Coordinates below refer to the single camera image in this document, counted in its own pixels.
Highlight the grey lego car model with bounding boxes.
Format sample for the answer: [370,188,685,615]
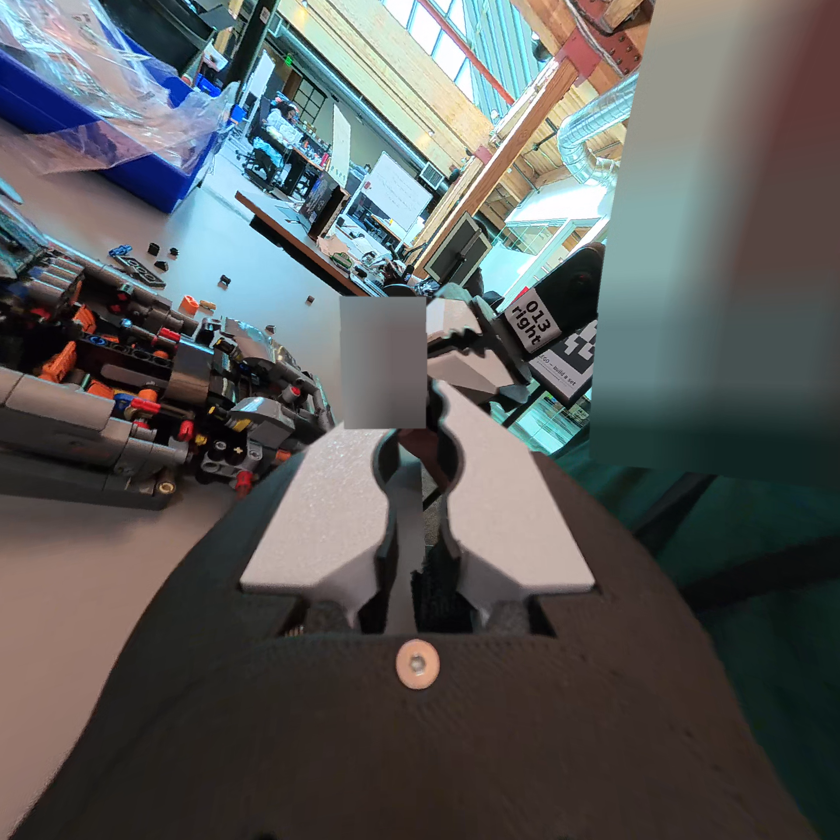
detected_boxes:
[0,197,337,511]

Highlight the blue plastic bin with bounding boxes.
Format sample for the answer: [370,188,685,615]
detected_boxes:
[0,26,227,214]

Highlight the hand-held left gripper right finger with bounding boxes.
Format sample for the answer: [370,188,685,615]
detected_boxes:
[428,381,597,627]

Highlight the computer monitor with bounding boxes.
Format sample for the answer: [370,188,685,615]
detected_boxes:
[423,211,493,293]

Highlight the white foam panel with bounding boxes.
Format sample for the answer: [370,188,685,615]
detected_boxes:
[328,104,352,191]

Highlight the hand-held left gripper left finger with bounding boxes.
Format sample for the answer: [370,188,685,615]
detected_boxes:
[239,425,400,630]

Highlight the black cardboard box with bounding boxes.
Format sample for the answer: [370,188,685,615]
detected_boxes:
[298,172,350,240]

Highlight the wooden support post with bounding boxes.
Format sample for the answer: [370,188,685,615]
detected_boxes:
[410,49,581,280]

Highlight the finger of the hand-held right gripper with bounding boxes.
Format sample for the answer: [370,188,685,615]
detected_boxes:
[428,346,529,406]
[427,297,503,358]

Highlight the scattered black lego pieces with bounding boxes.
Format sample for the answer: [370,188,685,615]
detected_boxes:
[146,241,316,307]

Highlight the silver ventilation duct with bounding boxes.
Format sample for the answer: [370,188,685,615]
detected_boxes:
[556,69,641,191]

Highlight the dark grey lego beam assembly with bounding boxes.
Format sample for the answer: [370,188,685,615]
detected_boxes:
[112,255,166,288]

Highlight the long wooden desk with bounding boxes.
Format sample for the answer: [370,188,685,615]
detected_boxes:
[235,190,421,298]

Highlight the clear plastic bag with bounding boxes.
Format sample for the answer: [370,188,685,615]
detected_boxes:
[0,0,240,175]

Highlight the whiteboard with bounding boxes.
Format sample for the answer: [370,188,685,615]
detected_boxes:
[344,152,434,247]

